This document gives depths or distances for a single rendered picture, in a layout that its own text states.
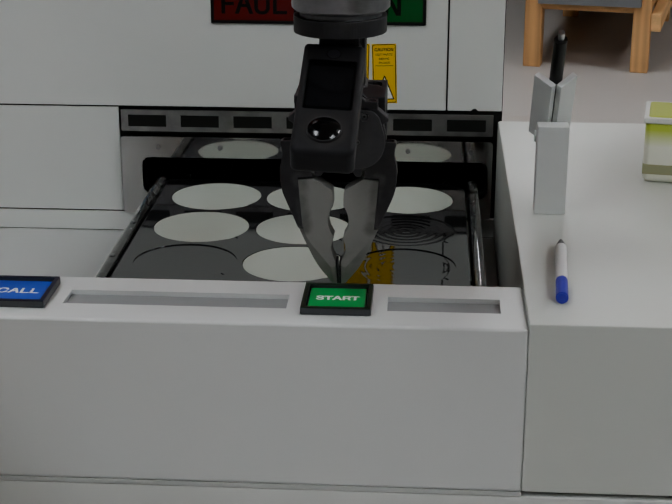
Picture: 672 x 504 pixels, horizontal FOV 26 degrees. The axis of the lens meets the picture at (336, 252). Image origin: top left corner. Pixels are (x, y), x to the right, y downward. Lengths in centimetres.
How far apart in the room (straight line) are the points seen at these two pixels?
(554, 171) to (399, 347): 31
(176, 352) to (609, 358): 34
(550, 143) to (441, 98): 37
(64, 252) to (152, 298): 54
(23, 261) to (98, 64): 25
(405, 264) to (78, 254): 45
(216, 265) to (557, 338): 43
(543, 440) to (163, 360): 31
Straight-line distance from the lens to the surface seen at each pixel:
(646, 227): 136
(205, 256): 146
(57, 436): 120
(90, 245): 175
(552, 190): 138
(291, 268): 142
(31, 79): 177
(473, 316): 115
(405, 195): 165
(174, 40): 172
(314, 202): 113
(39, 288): 121
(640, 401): 116
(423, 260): 144
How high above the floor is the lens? 139
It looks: 20 degrees down
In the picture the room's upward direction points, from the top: straight up
